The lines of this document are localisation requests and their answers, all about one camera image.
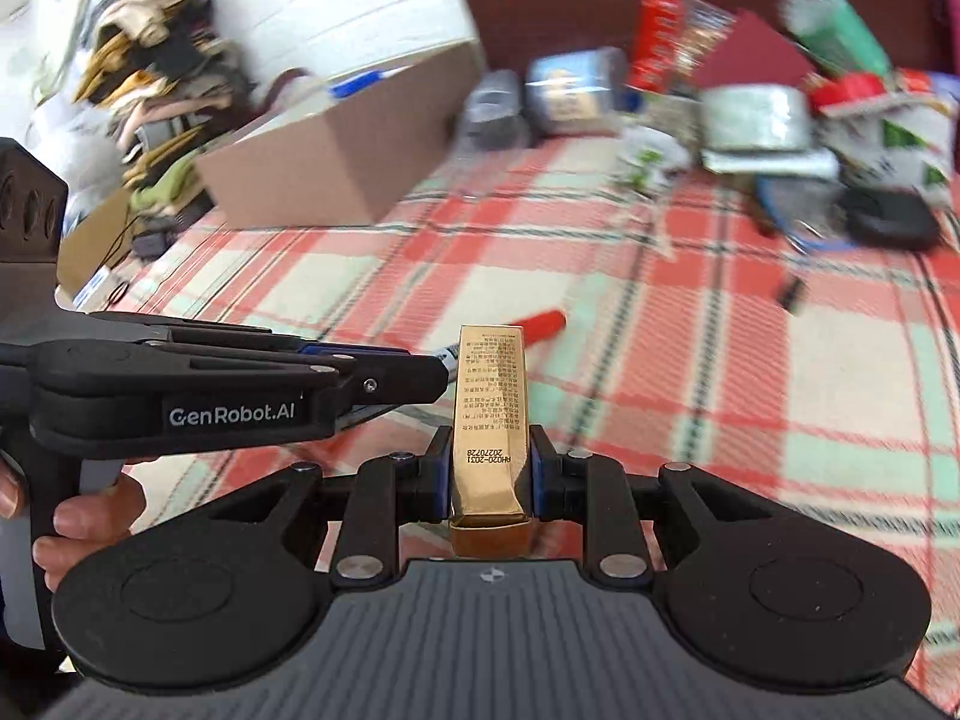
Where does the black case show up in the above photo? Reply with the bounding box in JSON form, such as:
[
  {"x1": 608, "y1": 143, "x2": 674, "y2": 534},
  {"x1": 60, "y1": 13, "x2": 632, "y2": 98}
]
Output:
[{"x1": 836, "y1": 187, "x2": 940, "y2": 252}]

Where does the patterned green tape roll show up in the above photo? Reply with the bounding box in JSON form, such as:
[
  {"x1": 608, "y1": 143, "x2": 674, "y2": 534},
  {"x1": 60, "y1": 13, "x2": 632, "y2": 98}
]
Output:
[{"x1": 700, "y1": 85, "x2": 814, "y2": 153}]

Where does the clear plastic case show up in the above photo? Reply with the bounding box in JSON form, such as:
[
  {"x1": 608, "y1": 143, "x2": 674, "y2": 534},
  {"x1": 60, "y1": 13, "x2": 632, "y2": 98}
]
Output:
[{"x1": 457, "y1": 70, "x2": 530, "y2": 153}]

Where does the red blue toothpaste box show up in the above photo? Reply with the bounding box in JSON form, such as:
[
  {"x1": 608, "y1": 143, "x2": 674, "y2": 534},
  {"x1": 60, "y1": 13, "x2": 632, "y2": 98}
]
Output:
[{"x1": 896, "y1": 68, "x2": 960, "y2": 101}]

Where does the person left hand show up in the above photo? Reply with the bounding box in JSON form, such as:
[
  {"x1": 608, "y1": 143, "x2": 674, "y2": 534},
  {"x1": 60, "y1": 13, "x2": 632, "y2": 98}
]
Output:
[{"x1": 31, "y1": 473, "x2": 146, "y2": 592}]

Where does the green wet wipes canister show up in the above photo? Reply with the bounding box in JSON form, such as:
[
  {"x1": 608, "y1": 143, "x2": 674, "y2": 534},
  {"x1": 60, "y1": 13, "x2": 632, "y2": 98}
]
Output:
[{"x1": 778, "y1": 0, "x2": 893, "y2": 78}]

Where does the grey drawstring pouch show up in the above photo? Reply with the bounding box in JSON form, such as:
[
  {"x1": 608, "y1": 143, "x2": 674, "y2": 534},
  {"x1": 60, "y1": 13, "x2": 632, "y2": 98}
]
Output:
[{"x1": 615, "y1": 93, "x2": 700, "y2": 199}]

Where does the gold bar box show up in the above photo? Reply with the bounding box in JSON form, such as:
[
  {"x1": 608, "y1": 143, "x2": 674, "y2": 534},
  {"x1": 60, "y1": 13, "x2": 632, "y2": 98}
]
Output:
[{"x1": 449, "y1": 325, "x2": 534, "y2": 559}]

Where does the red tape roll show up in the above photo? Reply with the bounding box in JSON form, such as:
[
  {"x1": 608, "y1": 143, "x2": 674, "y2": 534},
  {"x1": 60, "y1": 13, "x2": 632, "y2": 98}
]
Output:
[{"x1": 807, "y1": 71, "x2": 887, "y2": 110}]

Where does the pink thermos bottle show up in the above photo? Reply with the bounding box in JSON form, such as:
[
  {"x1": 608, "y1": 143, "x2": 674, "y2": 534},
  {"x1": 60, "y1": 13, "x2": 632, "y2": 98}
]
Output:
[{"x1": 932, "y1": 0, "x2": 960, "y2": 73}]

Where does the left cardboard box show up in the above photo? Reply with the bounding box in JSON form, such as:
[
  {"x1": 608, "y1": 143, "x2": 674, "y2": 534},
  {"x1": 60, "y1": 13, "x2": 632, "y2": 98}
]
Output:
[{"x1": 195, "y1": 41, "x2": 482, "y2": 229}]

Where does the christmas tree pouch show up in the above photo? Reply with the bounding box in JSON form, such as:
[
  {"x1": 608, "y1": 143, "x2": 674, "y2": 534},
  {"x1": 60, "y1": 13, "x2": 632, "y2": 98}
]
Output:
[{"x1": 818, "y1": 93, "x2": 958, "y2": 206}]

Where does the dark red sandpaper sheet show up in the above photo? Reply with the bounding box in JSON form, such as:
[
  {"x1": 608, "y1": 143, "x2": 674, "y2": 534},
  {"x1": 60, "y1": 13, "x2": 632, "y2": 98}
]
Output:
[{"x1": 692, "y1": 10, "x2": 815, "y2": 91}]

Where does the red snack bag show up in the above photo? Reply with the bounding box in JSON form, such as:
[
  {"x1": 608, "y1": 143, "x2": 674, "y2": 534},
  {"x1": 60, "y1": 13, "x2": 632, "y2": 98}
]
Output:
[{"x1": 628, "y1": 0, "x2": 736, "y2": 94}]

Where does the blue cotton swab jar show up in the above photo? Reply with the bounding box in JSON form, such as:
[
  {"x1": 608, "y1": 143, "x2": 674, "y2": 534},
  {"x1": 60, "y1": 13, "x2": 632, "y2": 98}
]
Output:
[{"x1": 526, "y1": 46, "x2": 626, "y2": 137}]

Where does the red cap marker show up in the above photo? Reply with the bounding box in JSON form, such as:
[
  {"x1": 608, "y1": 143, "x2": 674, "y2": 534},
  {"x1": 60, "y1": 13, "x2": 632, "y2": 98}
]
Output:
[{"x1": 337, "y1": 305, "x2": 568, "y2": 433}]

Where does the plaid tablecloth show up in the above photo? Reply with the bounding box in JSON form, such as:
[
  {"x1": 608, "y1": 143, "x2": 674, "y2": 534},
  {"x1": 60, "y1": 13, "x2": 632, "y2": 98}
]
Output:
[{"x1": 117, "y1": 138, "x2": 958, "y2": 710}]

